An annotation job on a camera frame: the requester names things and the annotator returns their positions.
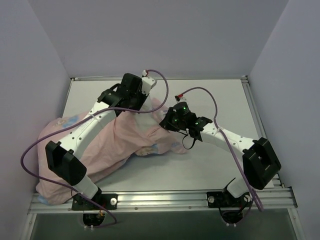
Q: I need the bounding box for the blue pink printed pillowcase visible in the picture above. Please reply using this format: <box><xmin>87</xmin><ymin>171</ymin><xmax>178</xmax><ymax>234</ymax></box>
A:
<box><xmin>36</xmin><ymin>111</ymin><xmax>187</xmax><ymax>205</ymax></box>

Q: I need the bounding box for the white pillow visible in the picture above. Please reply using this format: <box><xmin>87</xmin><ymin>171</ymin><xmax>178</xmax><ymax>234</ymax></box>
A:
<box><xmin>133</xmin><ymin>97</ymin><xmax>169</xmax><ymax>132</ymax></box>

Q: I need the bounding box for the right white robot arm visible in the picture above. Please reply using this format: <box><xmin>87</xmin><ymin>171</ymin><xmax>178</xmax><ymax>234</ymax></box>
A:
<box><xmin>159</xmin><ymin>101</ymin><xmax>282</xmax><ymax>207</ymax></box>

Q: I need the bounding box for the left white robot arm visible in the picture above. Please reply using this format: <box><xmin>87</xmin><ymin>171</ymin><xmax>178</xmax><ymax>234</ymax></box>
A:
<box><xmin>45</xmin><ymin>73</ymin><xmax>157</xmax><ymax>210</ymax></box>

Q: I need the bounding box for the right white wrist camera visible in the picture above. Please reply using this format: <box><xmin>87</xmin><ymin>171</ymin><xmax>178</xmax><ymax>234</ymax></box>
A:
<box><xmin>174</xmin><ymin>94</ymin><xmax>187</xmax><ymax>103</ymax></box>

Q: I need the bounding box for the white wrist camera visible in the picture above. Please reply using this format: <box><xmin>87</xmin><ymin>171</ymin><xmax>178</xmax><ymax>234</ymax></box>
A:
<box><xmin>174</xmin><ymin>94</ymin><xmax>187</xmax><ymax>103</ymax></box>
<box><xmin>141</xmin><ymin>76</ymin><xmax>157</xmax><ymax>96</ymax></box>

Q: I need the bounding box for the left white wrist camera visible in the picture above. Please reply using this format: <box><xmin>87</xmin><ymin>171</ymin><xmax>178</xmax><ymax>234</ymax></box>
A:
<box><xmin>141</xmin><ymin>76</ymin><xmax>157</xmax><ymax>96</ymax></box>

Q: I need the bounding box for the aluminium back rail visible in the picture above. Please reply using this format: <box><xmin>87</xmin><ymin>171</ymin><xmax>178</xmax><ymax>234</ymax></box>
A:
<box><xmin>70</xmin><ymin>75</ymin><xmax>248</xmax><ymax>81</ymax></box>

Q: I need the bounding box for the aluminium rail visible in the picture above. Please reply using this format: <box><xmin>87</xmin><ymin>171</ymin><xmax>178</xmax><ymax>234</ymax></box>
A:
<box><xmin>28</xmin><ymin>187</ymin><xmax>298</xmax><ymax>214</ymax></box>
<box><xmin>241</xmin><ymin>75</ymin><xmax>285</xmax><ymax>189</ymax></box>
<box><xmin>70</xmin><ymin>75</ymin><xmax>248</xmax><ymax>81</ymax></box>

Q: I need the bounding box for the aluminium right side rail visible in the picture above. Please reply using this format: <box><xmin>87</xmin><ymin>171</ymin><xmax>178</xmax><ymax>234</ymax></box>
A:
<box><xmin>241</xmin><ymin>75</ymin><xmax>285</xmax><ymax>189</ymax></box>

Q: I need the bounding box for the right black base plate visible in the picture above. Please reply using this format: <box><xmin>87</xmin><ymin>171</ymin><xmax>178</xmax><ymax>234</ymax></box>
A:
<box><xmin>206</xmin><ymin>191</ymin><xmax>252</xmax><ymax>209</ymax></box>

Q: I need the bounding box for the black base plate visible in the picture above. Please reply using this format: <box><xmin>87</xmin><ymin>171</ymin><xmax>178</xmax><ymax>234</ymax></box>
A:
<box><xmin>71</xmin><ymin>193</ymin><xmax>118</xmax><ymax>211</ymax></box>
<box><xmin>206</xmin><ymin>191</ymin><xmax>252</xmax><ymax>209</ymax></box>

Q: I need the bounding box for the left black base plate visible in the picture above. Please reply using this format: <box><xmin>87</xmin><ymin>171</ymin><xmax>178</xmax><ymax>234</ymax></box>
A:
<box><xmin>71</xmin><ymin>193</ymin><xmax>118</xmax><ymax>211</ymax></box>

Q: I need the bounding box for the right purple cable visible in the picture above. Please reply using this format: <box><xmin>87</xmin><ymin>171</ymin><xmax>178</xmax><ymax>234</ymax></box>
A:
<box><xmin>176</xmin><ymin>86</ymin><xmax>265</xmax><ymax>212</ymax></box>

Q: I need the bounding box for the purple cable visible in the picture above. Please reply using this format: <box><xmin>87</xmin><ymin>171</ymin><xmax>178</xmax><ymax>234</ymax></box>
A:
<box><xmin>176</xmin><ymin>86</ymin><xmax>265</xmax><ymax>212</ymax></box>
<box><xmin>20</xmin><ymin>68</ymin><xmax>170</xmax><ymax>228</ymax></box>

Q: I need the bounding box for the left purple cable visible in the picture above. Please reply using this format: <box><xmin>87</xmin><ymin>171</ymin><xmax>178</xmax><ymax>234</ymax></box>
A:
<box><xmin>20</xmin><ymin>68</ymin><xmax>170</xmax><ymax>228</ymax></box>

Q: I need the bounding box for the aluminium front rail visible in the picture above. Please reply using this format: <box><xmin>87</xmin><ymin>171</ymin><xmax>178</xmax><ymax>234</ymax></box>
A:
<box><xmin>28</xmin><ymin>187</ymin><xmax>298</xmax><ymax>214</ymax></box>

